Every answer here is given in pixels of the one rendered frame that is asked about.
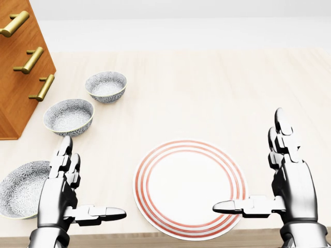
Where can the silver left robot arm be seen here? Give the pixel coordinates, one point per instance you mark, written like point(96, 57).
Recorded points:
point(47, 237)

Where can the white plate with red rings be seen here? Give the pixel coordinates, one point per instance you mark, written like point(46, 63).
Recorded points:
point(190, 189)

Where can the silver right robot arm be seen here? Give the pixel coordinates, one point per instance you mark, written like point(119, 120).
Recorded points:
point(305, 235)

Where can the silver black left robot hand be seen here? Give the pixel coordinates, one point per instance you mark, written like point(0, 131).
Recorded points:
point(54, 199)

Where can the wooden cabinet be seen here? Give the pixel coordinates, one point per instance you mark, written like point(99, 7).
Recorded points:
point(18, 77)

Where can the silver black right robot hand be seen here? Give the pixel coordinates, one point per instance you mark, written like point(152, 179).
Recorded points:
point(297, 191)

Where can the grey patterned bowl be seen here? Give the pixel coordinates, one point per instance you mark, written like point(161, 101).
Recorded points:
point(106, 86)
point(22, 189)
point(67, 116)

